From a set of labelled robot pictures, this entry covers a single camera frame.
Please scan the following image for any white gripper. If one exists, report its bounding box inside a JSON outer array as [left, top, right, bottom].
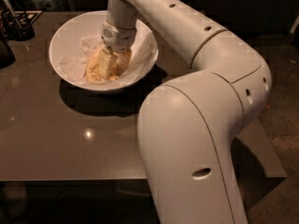
[[99, 21, 136, 80]]

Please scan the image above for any yellow banana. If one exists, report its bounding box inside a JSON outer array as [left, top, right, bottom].
[[109, 49, 132, 80], [86, 49, 106, 82]]

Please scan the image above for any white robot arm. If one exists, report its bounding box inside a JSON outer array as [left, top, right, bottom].
[[108, 0, 272, 224]]

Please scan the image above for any white ceramic bowl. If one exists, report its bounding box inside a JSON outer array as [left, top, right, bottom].
[[49, 11, 152, 93]]

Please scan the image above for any white paper napkin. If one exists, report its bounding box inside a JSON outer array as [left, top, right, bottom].
[[58, 29, 158, 86]]

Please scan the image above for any dark round container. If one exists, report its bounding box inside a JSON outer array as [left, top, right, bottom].
[[0, 36, 15, 68]]

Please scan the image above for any white stick in holder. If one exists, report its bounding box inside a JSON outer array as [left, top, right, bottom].
[[3, 0, 21, 30]]

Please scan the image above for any black wire pen holder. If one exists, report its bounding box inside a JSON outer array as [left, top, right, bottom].
[[2, 11, 35, 41]]

